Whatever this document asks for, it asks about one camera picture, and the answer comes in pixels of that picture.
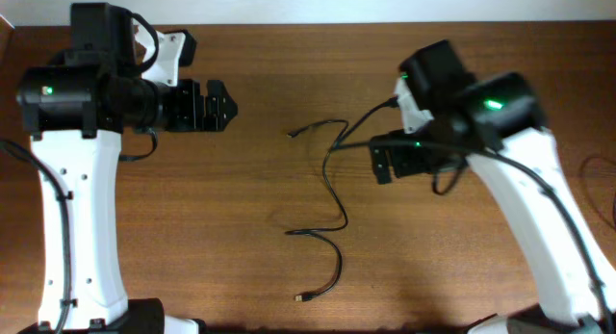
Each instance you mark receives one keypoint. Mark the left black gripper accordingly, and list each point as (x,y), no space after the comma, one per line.
(194,120)

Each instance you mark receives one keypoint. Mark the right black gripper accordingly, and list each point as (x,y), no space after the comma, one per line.
(401,156)

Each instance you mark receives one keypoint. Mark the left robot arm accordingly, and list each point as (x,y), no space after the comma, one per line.
(118,73)

